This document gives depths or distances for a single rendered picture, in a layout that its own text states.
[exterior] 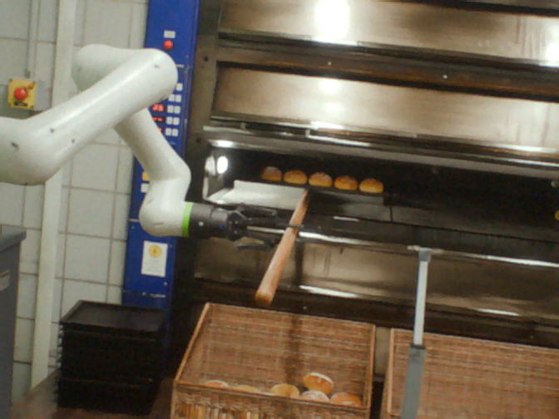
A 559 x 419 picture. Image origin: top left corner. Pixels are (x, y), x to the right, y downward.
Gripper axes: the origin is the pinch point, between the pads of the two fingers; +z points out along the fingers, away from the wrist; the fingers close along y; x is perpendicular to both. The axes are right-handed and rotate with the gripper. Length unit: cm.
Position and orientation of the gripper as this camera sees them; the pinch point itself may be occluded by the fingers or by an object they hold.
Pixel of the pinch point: (289, 232)
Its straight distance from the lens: 248.6
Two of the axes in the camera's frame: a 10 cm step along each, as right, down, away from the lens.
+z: 9.9, 1.2, -0.8
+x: -1.0, 1.2, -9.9
